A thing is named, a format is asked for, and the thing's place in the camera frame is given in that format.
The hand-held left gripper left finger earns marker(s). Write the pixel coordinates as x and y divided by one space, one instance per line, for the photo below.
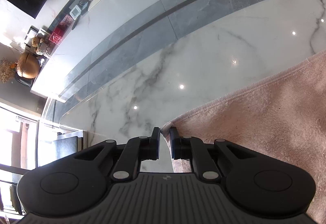
155 143

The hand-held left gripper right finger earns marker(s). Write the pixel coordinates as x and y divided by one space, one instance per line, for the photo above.
174 143

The pink towel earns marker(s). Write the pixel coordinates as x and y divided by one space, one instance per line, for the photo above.
267 117

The black remote control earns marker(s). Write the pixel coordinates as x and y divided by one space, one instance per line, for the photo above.
74 24

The red gift box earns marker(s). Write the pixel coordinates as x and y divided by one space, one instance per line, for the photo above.
56 35

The brown teddy bear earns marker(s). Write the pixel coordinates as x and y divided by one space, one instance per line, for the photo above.
42 46

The golden round ornament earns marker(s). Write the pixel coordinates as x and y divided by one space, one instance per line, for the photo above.
28 65

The pink patterned box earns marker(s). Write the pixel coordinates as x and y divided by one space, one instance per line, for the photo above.
65 20

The small white display device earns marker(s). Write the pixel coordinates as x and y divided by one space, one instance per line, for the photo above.
75 12

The dried flower bunch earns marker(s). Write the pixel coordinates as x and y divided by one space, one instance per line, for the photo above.
7 71

